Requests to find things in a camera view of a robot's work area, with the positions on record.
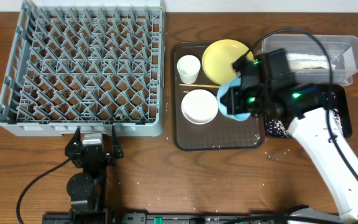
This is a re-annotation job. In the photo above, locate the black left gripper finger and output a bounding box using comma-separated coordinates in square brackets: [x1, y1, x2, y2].
[111, 126, 124, 158]
[68, 128, 81, 152]

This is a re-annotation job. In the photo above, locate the light blue plastic bowl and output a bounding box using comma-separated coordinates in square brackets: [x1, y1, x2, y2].
[216, 78, 250, 121]

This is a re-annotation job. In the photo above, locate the white paper napkin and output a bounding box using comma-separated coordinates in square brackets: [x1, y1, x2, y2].
[286, 53, 336, 70]

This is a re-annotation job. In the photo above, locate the pile of white rice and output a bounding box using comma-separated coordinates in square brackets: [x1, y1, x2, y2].
[264, 108, 352, 139]

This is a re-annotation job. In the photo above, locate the cream plastic cup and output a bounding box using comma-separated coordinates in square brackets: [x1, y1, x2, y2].
[177, 55, 201, 84]

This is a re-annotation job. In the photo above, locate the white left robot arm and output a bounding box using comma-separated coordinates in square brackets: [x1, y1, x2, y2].
[65, 128, 124, 223]

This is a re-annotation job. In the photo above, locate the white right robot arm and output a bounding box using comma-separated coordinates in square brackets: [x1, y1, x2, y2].
[218, 49, 358, 223]

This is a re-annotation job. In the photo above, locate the clear plastic waste bin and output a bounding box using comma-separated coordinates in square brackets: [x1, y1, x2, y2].
[259, 34, 358, 86]

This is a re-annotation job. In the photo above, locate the black waste tray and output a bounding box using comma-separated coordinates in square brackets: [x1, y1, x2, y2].
[264, 84, 352, 139]

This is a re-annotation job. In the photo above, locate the yellow plastic plate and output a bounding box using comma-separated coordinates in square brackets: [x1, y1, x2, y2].
[202, 39, 249, 85]

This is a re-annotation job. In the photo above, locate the upper wooden chopstick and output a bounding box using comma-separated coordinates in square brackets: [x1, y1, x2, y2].
[179, 83, 220, 88]

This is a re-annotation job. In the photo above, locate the dark brown serving tray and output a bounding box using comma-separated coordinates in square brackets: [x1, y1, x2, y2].
[170, 41, 265, 151]

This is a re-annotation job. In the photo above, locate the grey plastic dish rack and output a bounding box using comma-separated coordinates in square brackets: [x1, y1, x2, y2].
[0, 1, 165, 136]

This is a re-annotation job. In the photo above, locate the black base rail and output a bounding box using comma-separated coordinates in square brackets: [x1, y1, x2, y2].
[42, 210, 341, 224]

